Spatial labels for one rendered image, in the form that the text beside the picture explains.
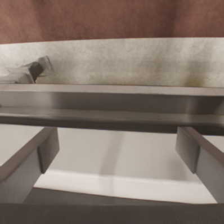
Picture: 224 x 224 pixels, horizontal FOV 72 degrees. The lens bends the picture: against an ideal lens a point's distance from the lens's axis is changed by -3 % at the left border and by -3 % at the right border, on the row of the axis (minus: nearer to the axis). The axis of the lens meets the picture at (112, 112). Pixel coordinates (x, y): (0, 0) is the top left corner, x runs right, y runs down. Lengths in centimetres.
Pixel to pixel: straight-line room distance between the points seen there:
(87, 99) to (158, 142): 52
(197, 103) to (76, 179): 60
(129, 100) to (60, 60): 58
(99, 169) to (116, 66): 87
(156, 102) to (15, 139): 54
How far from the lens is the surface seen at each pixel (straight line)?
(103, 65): 101
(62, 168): 18
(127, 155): 18
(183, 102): 69
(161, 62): 100
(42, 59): 107
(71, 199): 21
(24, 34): 113
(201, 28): 99
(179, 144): 17
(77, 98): 70
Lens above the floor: 91
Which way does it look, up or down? 50 degrees down
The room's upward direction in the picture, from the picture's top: 169 degrees counter-clockwise
